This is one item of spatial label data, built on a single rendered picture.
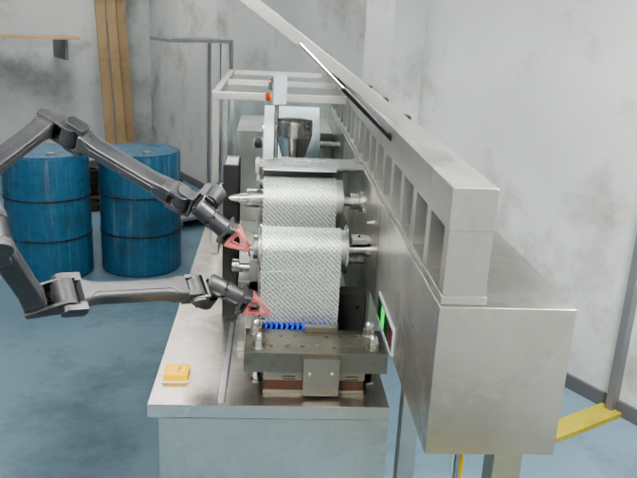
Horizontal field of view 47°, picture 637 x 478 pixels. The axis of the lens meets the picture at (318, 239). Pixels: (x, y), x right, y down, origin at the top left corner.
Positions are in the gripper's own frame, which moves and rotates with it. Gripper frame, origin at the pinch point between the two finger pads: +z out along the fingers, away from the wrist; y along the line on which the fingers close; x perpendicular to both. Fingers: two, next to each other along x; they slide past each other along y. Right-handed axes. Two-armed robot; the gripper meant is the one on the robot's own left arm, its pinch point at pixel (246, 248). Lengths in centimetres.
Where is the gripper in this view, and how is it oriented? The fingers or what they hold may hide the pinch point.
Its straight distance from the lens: 220.4
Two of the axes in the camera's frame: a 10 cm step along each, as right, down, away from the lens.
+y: 0.2, 3.3, -9.4
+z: 7.3, 6.4, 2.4
